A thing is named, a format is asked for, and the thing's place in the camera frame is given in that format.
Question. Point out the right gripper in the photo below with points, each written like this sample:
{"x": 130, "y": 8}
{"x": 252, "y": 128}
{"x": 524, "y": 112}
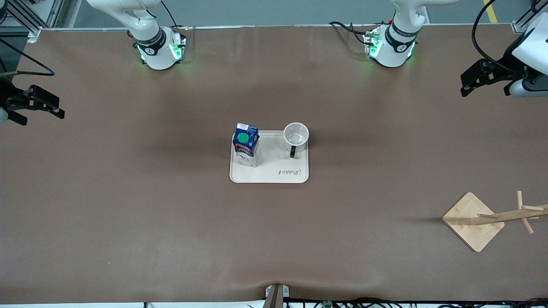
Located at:
{"x": 6, "y": 96}

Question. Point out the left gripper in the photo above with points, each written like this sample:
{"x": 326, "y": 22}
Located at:
{"x": 504, "y": 72}

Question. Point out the wooden cup rack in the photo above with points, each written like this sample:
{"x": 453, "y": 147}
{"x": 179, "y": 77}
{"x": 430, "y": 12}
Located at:
{"x": 473, "y": 226}

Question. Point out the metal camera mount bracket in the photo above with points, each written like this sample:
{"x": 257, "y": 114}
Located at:
{"x": 276, "y": 297}

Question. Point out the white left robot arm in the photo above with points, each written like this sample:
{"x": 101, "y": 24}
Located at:
{"x": 398, "y": 47}

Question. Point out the aluminium frame profile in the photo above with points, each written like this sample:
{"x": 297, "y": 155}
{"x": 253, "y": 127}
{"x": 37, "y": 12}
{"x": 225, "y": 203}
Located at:
{"x": 520, "y": 26}
{"x": 32, "y": 25}

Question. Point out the brown table mat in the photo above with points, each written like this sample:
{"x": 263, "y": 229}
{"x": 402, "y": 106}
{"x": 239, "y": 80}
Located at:
{"x": 274, "y": 239}

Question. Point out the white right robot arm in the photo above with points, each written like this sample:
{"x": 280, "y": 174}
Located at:
{"x": 150, "y": 47}

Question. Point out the beige plastic tray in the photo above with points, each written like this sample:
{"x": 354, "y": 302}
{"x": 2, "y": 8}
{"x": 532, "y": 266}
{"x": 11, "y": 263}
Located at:
{"x": 274, "y": 164}

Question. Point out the blue milk carton green cap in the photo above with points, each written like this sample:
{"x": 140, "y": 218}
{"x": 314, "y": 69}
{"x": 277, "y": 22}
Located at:
{"x": 245, "y": 143}

